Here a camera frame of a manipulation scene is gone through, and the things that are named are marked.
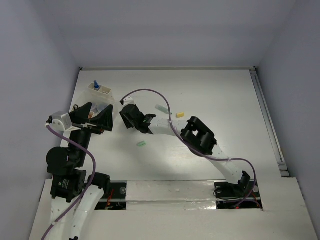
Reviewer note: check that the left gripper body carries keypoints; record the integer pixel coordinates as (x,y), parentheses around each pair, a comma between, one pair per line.
(89,127)

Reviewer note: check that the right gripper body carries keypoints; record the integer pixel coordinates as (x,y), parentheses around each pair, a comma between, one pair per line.
(135,124)

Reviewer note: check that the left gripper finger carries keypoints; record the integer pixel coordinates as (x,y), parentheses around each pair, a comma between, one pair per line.
(81,115)
(104,120)

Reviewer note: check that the clear jar purple contents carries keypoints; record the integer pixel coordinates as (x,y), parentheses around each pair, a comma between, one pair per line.
(94,108)

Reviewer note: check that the clear spray bottle blue cap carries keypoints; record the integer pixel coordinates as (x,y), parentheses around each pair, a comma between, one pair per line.
(96,85)

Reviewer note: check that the yellow marker cap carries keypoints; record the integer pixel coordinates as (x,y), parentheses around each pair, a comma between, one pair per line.
(180,114)

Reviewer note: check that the orange highlighter marker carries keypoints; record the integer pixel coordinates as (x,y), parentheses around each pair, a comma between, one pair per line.
(91,115)

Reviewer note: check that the clear jar blue beads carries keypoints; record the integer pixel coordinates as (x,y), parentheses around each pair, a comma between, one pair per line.
(101,107)

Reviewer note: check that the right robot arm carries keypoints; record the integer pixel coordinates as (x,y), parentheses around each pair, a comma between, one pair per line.
(195,134)

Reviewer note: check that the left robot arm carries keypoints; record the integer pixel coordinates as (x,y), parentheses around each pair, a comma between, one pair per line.
(76,185)

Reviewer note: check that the clear organizer bin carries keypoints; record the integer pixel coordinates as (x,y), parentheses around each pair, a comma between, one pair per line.
(96,99)

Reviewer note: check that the green marker cap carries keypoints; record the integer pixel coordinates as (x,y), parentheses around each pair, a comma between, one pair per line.
(141,144)

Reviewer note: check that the green highlighter marker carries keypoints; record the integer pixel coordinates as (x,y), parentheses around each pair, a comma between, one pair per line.
(162,108)

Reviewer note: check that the cream divided box rear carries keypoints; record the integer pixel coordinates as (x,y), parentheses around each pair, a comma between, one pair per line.
(101,90)

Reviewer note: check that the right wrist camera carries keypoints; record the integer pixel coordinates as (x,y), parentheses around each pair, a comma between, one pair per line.
(127,101)

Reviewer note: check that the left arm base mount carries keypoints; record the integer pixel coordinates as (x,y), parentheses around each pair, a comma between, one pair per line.
(115,200)

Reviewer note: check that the aluminium side rail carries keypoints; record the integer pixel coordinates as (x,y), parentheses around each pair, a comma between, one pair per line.
(284,171)

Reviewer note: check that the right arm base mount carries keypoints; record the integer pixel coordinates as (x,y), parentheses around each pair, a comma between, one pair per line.
(231,197)

